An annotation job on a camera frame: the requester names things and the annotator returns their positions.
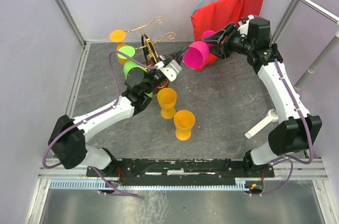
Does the orange wine glass front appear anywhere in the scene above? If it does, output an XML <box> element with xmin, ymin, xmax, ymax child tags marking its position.
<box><xmin>174</xmin><ymin>110</ymin><xmax>195</xmax><ymax>141</ymax></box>

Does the white cable duct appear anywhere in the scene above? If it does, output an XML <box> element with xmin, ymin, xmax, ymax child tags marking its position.
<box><xmin>50</xmin><ymin>176</ymin><xmax>264</xmax><ymax>192</ymax></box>

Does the magenta wine glass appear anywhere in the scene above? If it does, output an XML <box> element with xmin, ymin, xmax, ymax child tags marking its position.
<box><xmin>183</xmin><ymin>40</ymin><xmax>218</xmax><ymax>71</ymax></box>

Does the red cloth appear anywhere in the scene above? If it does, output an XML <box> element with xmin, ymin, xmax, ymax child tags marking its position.
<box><xmin>191</xmin><ymin>0</ymin><xmax>267</xmax><ymax>72</ymax></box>

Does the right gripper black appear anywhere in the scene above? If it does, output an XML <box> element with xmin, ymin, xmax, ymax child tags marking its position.
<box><xmin>201</xmin><ymin>22</ymin><xmax>253</xmax><ymax>60</ymax></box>

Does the orange wine glass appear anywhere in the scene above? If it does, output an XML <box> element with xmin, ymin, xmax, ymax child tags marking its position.
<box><xmin>174</xmin><ymin>110</ymin><xmax>195</xmax><ymax>141</ymax></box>
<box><xmin>109</xmin><ymin>29</ymin><xmax>127</xmax><ymax>65</ymax></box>
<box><xmin>157</xmin><ymin>88</ymin><xmax>177</xmax><ymax>119</ymax></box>

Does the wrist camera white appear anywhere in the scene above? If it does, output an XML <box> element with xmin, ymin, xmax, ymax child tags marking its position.
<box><xmin>238</xmin><ymin>15</ymin><xmax>255</xmax><ymax>35</ymax></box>
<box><xmin>155</xmin><ymin>60</ymin><xmax>182</xmax><ymax>82</ymax></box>

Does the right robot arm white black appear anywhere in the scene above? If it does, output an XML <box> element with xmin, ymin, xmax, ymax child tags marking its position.
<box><xmin>203</xmin><ymin>15</ymin><xmax>322</xmax><ymax>177</ymax></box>

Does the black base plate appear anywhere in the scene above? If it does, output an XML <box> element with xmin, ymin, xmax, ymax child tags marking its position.
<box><xmin>100</xmin><ymin>158</ymin><xmax>274</xmax><ymax>186</ymax></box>

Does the metal clothes rail stand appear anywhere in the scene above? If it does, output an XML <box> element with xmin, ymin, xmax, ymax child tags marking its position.
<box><xmin>244</xmin><ymin>0</ymin><xmax>339</xmax><ymax>139</ymax></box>

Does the green wine glass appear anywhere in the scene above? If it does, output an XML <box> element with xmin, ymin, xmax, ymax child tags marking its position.
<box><xmin>145</xmin><ymin>91</ymin><xmax>153</xmax><ymax>98</ymax></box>
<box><xmin>117</xmin><ymin>44</ymin><xmax>147</xmax><ymax>78</ymax></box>

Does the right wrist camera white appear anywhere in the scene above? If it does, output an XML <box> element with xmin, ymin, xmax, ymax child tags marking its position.
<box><xmin>238</xmin><ymin>15</ymin><xmax>255</xmax><ymax>35</ymax></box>

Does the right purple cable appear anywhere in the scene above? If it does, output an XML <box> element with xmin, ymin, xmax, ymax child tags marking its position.
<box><xmin>248</xmin><ymin>58</ymin><xmax>315</xmax><ymax>196</ymax></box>

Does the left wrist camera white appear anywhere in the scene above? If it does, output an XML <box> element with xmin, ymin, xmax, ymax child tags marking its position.
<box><xmin>155</xmin><ymin>60</ymin><xmax>182</xmax><ymax>82</ymax></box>

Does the gold wine glass rack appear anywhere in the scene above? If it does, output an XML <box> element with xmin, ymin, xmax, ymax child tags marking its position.
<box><xmin>126</xmin><ymin>16</ymin><xmax>177</xmax><ymax>92</ymax></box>

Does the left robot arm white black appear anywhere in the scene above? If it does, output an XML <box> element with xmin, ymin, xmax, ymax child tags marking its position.
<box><xmin>46</xmin><ymin>47</ymin><xmax>188</xmax><ymax>176</ymax></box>

